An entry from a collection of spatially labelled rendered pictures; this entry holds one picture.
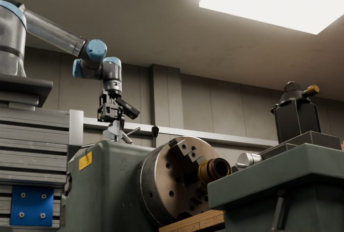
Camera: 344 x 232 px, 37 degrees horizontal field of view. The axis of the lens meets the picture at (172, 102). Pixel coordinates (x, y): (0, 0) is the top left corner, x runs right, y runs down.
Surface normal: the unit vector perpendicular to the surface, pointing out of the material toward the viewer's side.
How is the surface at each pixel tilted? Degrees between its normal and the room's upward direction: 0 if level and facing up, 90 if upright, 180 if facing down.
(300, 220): 90
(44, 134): 90
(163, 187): 90
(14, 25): 90
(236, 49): 180
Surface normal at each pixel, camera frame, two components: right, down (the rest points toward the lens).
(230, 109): 0.43, -0.39
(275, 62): 0.05, 0.91
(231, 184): -0.83, -0.18
